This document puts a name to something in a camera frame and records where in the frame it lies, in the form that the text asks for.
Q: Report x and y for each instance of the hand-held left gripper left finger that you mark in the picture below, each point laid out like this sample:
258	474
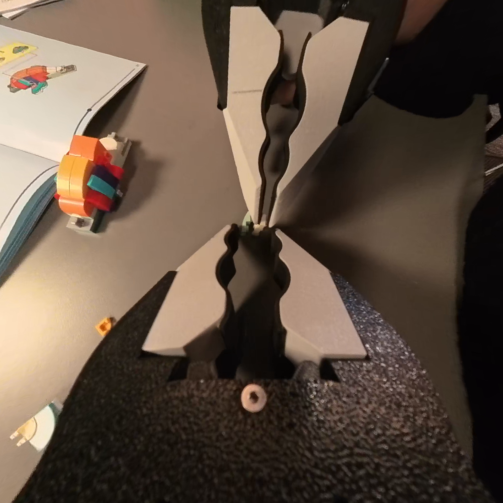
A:
184	310

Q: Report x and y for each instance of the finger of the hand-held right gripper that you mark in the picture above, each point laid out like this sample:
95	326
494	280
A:
245	78
326	86

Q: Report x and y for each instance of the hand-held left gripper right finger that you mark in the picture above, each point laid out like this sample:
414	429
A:
318	314

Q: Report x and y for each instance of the light green lego plate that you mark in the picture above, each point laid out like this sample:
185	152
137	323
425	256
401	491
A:
246	223

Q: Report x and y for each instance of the small orange lego piece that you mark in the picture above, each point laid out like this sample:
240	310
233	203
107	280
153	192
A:
105	325

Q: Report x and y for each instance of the orange and red lego model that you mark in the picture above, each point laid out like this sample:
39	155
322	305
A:
86	180

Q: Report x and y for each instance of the teal and white lego assembly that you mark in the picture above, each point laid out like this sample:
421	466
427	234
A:
41	426

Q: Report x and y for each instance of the person's right hand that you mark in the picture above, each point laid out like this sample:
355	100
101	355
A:
404	17

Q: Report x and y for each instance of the open instruction booklet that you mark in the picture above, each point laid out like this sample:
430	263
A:
59	118

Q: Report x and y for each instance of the person's black sweater torso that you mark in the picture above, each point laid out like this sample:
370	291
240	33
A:
491	314

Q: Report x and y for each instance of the grey mesh chair seat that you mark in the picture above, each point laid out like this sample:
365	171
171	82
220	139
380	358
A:
495	137

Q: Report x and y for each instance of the closed instruction leaflet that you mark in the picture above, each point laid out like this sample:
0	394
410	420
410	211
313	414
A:
23	6

